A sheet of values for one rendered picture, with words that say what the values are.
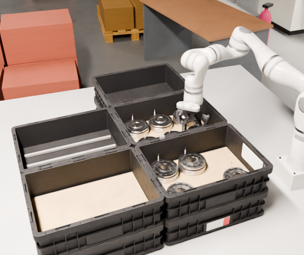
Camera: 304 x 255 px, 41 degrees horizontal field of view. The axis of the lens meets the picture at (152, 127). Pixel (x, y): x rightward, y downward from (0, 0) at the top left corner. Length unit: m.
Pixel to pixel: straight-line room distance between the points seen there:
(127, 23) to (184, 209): 3.67
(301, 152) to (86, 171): 0.80
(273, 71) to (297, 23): 3.54
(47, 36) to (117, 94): 1.45
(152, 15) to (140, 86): 2.20
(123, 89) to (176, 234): 0.89
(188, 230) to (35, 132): 0.72
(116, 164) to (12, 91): 1.76
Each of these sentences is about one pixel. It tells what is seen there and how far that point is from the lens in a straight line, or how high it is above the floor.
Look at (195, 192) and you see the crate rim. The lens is 1.30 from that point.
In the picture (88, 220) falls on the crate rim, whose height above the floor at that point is 0.93.
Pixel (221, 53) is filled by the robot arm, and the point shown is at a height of 1.17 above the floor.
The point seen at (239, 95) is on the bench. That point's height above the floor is 0.70.
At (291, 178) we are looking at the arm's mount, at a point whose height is 0.76.
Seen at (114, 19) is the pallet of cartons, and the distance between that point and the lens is 4.79.
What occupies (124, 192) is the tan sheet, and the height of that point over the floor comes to 0.83.
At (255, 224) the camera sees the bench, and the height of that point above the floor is 0.70.
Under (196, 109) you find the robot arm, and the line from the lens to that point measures 1.54.
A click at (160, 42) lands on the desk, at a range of 4.36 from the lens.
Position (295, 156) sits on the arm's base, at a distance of 1.65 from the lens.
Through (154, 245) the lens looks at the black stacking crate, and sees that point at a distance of 1.40.
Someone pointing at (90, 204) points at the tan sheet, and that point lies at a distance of 1.41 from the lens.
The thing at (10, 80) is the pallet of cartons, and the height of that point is 0.43.
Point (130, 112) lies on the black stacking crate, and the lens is 1.75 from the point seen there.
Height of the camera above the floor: 1.80
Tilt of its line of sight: 34 degrees down
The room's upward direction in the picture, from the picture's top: 1 degrees counter-clockwise
